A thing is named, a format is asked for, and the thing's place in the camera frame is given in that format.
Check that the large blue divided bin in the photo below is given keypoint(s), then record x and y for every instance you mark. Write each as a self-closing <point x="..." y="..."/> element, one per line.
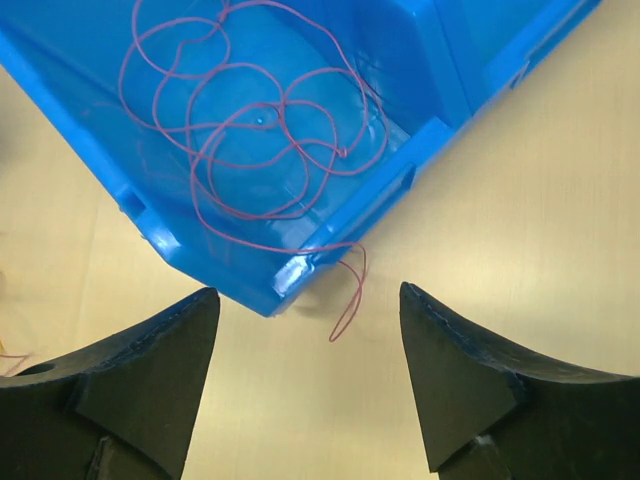
<point x="253" y="143"/>

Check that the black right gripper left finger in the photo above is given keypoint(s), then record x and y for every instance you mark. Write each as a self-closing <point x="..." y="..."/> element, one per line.
<point x="121" y="408"/>

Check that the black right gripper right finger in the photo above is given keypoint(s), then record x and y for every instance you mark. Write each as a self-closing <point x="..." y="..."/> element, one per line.
<point x="490" y="408"/>

